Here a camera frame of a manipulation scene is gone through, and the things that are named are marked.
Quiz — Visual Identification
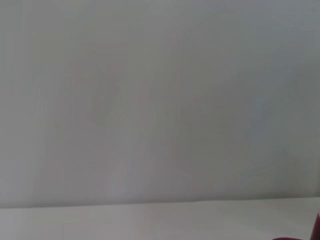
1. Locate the red ceramic cup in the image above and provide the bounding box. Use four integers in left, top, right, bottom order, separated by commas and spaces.
272, 212, 320, 240

